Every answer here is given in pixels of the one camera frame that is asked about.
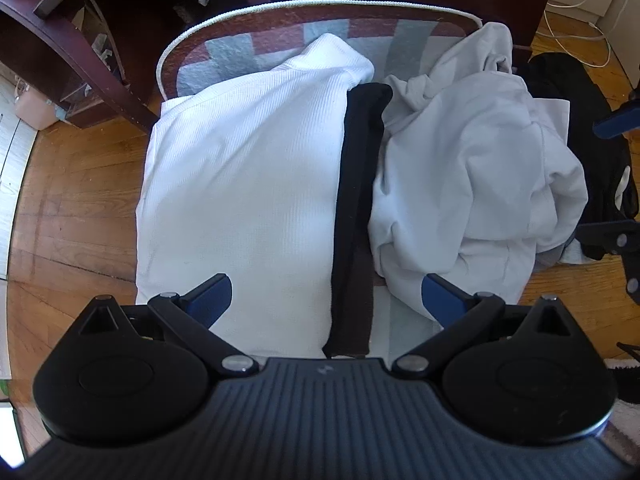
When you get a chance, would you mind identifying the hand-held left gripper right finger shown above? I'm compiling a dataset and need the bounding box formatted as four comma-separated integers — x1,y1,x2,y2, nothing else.
391,273,576,375

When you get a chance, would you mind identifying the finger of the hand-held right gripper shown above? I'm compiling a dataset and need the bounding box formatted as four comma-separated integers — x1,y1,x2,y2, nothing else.
575,217,640,306
592,87,640,141

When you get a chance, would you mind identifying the checkered rug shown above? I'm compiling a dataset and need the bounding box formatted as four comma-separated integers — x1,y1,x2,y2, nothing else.
156,1,485,361

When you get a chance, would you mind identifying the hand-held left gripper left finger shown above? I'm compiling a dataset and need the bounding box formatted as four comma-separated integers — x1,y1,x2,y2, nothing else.
75,273,260,377

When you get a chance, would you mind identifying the light grey sweatshirt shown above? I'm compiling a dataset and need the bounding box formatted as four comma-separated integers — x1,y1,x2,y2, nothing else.
367,21,589,321

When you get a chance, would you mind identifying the black clothes pile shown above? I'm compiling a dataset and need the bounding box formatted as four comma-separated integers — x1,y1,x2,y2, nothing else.
515,52,633,261

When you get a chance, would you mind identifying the pink container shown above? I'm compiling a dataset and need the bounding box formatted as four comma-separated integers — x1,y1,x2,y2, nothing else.
15,85,66,128

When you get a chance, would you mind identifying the white waffle knit shirt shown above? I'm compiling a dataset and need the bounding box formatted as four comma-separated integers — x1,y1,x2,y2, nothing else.
135,33,376,359

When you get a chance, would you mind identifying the grey cloth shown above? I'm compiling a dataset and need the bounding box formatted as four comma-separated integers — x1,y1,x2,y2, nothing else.
537,237,597,267

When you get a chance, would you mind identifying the white drawer cabinet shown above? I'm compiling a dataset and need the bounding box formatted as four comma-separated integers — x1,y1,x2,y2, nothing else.
0,72,38,281

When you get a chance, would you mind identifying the white cable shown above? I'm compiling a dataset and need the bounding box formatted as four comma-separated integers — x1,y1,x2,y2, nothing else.
542,0,626,68

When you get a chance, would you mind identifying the black folded garment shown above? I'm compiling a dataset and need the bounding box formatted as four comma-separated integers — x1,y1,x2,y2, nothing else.
322,82,394,359

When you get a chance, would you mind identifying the person's fluffy clothing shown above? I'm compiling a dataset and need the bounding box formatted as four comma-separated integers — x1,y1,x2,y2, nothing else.
602,342,640,461

